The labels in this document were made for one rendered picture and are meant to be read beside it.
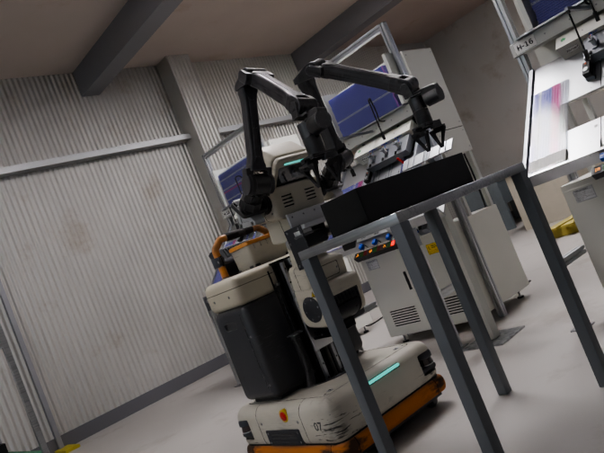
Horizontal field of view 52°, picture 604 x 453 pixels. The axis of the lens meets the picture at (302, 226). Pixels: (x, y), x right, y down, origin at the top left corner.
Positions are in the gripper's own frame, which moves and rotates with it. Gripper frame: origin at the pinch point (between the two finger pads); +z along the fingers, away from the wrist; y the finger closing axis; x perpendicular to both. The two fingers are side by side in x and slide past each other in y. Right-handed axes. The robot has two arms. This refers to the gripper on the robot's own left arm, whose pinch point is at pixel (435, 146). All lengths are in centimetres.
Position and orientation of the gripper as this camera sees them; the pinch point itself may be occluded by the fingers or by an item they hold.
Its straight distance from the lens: 235.6
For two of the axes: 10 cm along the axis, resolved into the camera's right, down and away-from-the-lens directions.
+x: -6.0, 2.6, 7.6
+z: 3.7, 9.3, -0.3
